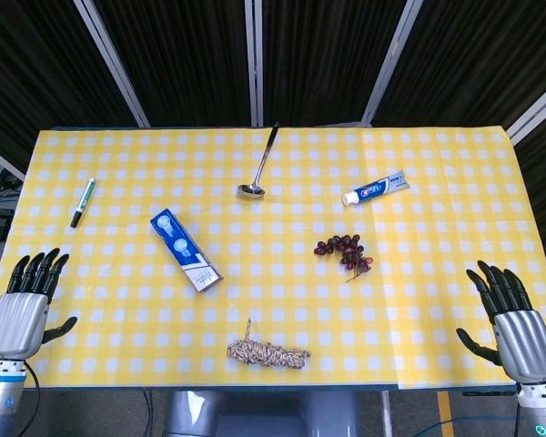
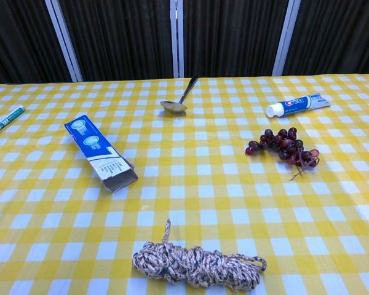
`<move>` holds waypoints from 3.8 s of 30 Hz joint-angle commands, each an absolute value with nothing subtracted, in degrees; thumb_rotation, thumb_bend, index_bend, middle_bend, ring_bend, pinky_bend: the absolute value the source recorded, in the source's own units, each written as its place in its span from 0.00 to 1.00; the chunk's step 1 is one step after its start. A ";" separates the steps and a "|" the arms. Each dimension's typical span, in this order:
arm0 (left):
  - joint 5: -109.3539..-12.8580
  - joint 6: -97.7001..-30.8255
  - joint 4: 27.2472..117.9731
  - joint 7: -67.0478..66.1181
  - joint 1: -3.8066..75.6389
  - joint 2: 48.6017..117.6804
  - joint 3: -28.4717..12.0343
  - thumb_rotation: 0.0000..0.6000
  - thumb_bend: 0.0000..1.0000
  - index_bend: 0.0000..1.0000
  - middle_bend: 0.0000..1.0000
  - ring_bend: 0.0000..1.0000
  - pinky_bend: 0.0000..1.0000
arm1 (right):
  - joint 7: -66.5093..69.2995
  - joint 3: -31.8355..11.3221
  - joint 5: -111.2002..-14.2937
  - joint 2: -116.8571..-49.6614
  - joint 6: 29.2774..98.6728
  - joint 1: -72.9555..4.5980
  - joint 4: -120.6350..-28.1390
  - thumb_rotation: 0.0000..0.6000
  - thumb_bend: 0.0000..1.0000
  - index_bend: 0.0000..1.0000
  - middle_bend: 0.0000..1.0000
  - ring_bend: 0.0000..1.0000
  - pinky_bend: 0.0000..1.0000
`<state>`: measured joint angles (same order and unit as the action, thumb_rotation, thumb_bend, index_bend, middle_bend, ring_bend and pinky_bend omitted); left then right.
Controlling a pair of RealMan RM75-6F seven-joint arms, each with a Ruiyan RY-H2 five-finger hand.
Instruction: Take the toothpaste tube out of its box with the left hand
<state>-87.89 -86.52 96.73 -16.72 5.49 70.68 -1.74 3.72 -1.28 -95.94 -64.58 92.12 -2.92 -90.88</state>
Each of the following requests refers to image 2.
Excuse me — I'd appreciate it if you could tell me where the blue white box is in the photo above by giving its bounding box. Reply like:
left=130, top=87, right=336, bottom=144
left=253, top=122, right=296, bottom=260
left=63, top=115, right=139, bottom=193

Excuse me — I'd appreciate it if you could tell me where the white blue toothpaste tube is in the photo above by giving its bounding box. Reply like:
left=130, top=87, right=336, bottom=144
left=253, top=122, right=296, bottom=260
left=266, top=93, right=331, bottom=118

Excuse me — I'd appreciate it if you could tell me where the yellow white checked tablecloth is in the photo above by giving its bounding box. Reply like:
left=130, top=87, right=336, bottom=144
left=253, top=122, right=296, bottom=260
left=0, top=73, right=369, bottom=295

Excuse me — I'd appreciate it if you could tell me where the dark red grape bunch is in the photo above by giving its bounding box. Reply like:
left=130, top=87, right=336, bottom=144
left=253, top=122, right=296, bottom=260
left=245, top=127, right=321, bottom=181

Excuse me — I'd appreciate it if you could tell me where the dark corrugated partition panel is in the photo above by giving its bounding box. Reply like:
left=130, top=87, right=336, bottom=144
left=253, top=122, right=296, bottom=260
left=58, top=0, right=173, bottom=82
left=0, top=0, right=72, bottom=89
left=183, top=0, right=289, bottom=78
left=283, top=0, right=369, bottom=76

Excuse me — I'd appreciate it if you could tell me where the green white marker pen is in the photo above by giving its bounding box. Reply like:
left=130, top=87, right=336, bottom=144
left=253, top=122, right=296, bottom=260
left=0, top=105, right=26, bottom=141

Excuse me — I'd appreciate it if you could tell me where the steel ladle black handle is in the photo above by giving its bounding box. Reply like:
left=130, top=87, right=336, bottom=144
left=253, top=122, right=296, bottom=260
left=159, top=73, right=200, bottom=115

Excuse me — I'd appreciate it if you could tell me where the white partition post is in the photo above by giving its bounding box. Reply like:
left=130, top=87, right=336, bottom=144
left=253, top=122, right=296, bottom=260
left=169, top=0, right=185, bottom=79
left=272, top=0, right=302, bottom=77
left=44, top=0, right=84, bottom=82

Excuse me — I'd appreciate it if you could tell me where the beige blue braided rope bundle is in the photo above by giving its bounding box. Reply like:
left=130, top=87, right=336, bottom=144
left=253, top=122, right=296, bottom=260
left=132, top=218, right=268, bottom=287

